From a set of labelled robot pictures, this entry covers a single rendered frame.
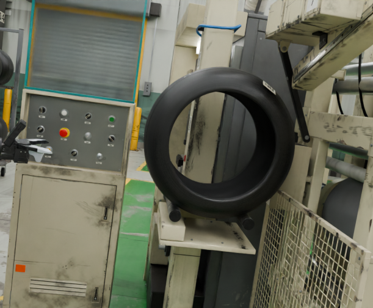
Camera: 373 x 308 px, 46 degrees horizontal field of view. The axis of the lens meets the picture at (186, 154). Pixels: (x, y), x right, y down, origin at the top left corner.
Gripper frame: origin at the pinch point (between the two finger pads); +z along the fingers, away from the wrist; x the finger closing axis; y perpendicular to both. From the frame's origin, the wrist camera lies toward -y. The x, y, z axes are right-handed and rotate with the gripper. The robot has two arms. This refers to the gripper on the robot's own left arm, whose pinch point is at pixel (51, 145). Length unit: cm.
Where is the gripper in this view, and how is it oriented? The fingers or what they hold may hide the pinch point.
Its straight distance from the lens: 187.0
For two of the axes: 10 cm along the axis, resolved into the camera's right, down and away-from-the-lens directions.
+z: 9.1, 0.8, 4.0
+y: -1.9, 9.5, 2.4
